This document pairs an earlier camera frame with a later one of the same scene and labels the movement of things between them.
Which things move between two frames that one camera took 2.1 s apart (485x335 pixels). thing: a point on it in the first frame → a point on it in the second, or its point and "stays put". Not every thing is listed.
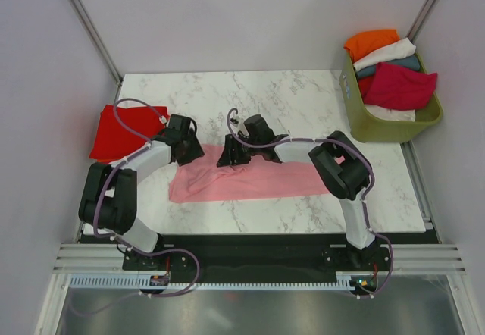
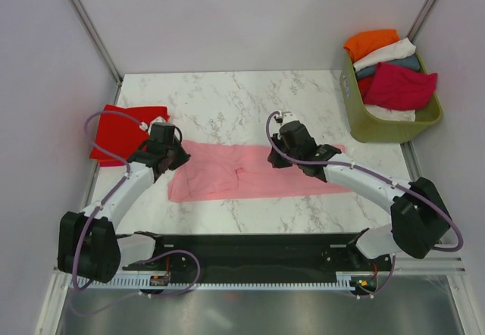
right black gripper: (228, 158) → (277, 162)
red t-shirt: (113, 139) stays put
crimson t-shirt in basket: (402, 88) stays put
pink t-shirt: (201, 179) stays put
